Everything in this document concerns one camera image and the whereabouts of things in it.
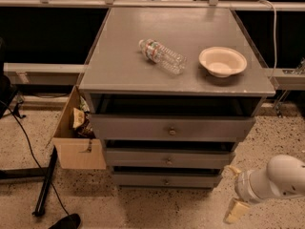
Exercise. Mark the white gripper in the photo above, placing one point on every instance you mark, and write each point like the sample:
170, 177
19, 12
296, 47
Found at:
242, 185

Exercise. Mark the grey bottom drawer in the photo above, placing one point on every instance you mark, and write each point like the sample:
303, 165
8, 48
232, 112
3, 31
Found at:
170, 180

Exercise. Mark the grey drawer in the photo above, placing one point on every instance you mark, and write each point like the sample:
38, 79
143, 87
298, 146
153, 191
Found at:
168, 158
170, 180
170, 127

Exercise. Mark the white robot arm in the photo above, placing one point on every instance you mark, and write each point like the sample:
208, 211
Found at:
283, 177

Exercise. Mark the grey drawer cabinet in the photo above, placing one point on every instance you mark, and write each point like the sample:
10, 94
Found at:
171, 93

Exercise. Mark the grey middle drawer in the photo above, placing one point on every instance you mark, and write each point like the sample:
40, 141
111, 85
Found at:
168, 158

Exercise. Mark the grey top drawer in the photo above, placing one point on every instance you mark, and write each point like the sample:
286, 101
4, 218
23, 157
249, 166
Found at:
170, 127

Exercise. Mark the white paper bowl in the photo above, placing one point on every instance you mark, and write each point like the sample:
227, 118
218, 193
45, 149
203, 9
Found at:
222, 62

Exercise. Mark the clear plastic water bottle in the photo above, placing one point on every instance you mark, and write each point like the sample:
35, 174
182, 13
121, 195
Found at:
166, 59

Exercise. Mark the brown cardboard box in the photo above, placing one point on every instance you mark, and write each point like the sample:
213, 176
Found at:
76, 152

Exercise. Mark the black shoe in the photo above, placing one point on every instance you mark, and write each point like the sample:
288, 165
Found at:
72, 221

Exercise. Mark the snack bag in box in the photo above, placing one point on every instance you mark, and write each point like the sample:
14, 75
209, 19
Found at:
78, 118

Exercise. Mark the black metal stand leg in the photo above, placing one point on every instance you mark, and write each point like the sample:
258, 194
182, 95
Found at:
39, 210

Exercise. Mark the grey metal rail frame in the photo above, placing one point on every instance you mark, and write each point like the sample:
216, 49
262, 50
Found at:
44, 69

